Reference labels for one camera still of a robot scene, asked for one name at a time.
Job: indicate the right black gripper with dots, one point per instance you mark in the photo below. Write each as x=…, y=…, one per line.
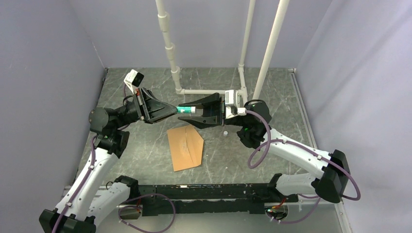
x=201, y=122

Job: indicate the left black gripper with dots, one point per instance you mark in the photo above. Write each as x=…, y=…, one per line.
x=148, y=108

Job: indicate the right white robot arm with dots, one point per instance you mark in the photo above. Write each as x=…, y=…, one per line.
x=327, y=173

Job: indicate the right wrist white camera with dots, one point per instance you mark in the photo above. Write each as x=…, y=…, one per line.
x=233, y=104

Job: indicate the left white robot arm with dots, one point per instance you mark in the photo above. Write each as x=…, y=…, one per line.
x=80, y=211

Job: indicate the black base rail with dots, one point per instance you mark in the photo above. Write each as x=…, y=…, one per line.
x=253, y=198

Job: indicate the white pvc pipe frame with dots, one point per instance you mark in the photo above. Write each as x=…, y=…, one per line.
x=164, y=18

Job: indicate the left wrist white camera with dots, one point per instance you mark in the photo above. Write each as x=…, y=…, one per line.
x=133, y=79

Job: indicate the brown paper envelope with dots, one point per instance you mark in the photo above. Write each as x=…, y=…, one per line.
x=186, y=146

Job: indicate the wrist white camera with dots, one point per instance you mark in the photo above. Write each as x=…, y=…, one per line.
x=133, y=79
x=233, y=104

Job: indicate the small white green tube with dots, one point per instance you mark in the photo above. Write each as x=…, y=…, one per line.
x=186, y=109

